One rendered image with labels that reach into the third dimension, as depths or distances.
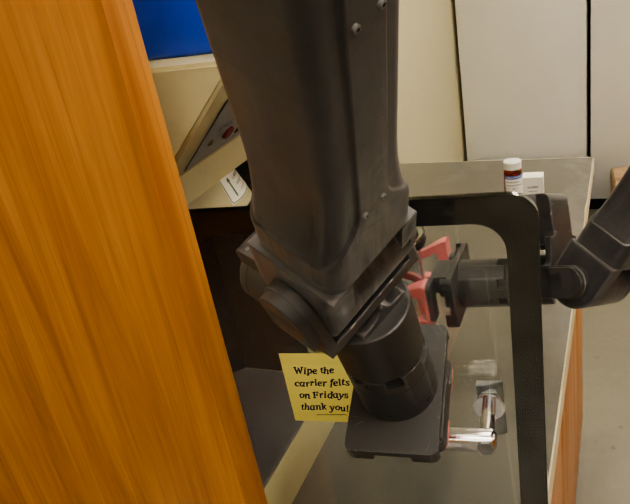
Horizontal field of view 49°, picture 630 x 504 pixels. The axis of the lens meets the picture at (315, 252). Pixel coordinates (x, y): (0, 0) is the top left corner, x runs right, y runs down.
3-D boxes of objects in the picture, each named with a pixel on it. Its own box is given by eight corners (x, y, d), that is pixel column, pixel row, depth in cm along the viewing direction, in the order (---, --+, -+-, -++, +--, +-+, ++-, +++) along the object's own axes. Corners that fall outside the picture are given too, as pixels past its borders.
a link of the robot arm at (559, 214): (583, 300, 69) (627, 293, 75) (577, 186, 69) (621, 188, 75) (487, 297, 79) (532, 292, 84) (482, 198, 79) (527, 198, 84)
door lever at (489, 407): (395, 414, 61) (391, 391, 60) (506, 417, 58) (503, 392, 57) (384, 457, 56) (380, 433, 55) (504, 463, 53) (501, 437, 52)
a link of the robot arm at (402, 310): (363, 351, 38) (426, 280, 40) (281, 297, 42) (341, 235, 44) (389, 407, 43) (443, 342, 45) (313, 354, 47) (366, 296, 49)
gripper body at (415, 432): (349, 460, 49) (320, 414, 43) (368, 336, 55) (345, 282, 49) (441, 466, 46) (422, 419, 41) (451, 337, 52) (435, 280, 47)
